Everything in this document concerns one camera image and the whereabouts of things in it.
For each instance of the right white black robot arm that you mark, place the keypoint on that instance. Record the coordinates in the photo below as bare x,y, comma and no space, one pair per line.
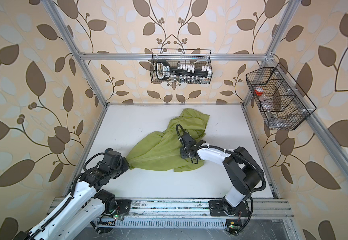
245,174

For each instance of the aluminium frame left post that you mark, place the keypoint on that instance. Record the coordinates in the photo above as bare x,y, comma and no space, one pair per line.
51,9

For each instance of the aluminium frame post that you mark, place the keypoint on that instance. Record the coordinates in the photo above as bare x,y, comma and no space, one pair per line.
51,9
267,59

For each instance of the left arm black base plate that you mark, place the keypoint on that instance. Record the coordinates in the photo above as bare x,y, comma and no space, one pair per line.
117,207

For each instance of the black wire basket wall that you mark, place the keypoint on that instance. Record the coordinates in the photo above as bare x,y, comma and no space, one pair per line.
284,104
198,57

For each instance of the red-capped item in basket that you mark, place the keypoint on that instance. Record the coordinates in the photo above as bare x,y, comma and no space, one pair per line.
259,91

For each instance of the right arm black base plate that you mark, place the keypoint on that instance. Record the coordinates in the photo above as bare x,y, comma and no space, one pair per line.
217,208

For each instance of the black wire basket right wall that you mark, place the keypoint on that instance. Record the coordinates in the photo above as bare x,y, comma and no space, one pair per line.
284,104

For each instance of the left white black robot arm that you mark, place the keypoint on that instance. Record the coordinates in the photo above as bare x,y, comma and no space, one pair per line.
86,202

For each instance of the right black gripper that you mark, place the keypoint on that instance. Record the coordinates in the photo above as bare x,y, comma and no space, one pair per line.
183,155

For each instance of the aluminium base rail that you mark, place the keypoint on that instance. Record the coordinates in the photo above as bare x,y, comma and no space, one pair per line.
267,209

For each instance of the green zip-up hooded jacket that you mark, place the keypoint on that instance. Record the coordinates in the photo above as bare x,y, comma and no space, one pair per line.
160,151

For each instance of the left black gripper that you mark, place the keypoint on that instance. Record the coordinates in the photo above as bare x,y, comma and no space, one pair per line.
125,163

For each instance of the aluminium frame right post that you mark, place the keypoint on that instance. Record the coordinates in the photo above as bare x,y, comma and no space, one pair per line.
267,59

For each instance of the black wire basket back wall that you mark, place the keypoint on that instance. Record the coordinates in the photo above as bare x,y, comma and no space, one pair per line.
198,57

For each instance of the black tool set in basket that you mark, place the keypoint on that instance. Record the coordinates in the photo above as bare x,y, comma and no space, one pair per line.
182,73

